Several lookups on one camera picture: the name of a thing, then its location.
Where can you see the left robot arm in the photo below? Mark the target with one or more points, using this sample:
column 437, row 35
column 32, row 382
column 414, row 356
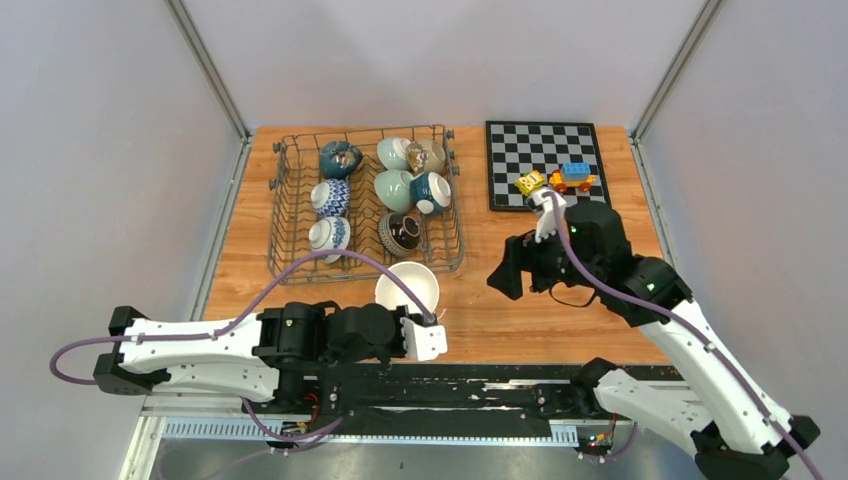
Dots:
column 264, row 358

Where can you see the yellow toy block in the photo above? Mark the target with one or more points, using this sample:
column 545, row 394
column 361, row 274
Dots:
column 530, row 182

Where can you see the pale green bowl rear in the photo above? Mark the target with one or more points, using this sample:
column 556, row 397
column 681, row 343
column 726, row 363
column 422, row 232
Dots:
column 392, row 153

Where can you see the orange blue toy car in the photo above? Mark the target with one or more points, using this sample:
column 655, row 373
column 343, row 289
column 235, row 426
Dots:
column 577, row 176

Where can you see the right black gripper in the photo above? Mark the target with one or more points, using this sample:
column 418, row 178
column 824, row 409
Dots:
column 521, row 253

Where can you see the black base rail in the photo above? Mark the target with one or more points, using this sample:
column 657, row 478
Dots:
column 409, row 402

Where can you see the dark teal glazed bowl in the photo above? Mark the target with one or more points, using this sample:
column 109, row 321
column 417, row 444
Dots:
column 338, row 159

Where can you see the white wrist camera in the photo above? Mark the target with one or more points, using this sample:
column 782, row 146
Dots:
column 549, row 207
column 423, row 343

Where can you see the black striped bowl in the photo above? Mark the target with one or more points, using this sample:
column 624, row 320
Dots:
column 399, row 233

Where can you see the blue floral white bowl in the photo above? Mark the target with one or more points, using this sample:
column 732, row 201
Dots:
column 330, row 233

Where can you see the grey wire dish rack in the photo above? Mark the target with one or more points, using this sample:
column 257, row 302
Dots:
column 442, row 245

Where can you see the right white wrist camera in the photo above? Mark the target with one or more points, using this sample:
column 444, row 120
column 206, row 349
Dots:
column 549, row 207

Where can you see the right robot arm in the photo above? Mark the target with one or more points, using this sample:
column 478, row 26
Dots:
column 734, row 430

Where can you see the blue zigzag pattern bowl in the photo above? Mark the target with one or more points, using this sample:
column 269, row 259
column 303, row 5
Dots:
column 331, row 198

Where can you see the dark blue white bowl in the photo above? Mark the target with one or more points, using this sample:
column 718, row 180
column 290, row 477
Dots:
column 431, row 193

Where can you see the pale green bowl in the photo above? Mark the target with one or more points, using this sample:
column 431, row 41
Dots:
column 392, row 153
column 393, row 188

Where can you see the pale green bowl middle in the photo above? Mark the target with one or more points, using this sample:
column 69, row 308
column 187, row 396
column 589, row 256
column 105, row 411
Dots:
column 393, row 188

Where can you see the beige speckled bowl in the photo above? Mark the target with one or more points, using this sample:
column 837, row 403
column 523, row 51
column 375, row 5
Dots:
column 426, row 155

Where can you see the cream beige bowl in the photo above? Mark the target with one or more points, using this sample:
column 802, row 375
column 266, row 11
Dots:
column 418, row 278

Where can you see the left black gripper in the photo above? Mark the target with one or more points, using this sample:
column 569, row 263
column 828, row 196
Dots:
column 401, row 311

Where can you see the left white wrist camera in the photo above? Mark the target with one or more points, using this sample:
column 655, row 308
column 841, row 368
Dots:
column 423, row 343

